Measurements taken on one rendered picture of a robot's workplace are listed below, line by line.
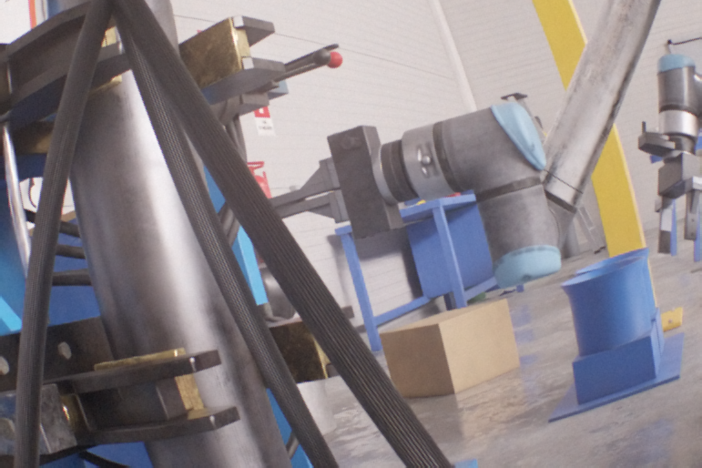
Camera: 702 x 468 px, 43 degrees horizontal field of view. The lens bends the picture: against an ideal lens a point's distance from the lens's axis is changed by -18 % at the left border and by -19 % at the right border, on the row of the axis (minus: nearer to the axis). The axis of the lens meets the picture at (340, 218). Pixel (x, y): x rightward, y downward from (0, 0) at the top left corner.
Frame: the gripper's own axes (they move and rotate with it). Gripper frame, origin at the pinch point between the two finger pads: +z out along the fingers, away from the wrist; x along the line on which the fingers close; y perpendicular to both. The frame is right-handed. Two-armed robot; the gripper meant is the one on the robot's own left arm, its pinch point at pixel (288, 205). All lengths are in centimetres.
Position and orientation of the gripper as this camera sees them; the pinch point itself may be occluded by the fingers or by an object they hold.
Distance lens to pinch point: 136.9
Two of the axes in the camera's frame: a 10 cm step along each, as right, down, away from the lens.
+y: -3.6, 0.5, -9.3
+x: 2.6, 9.6, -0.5
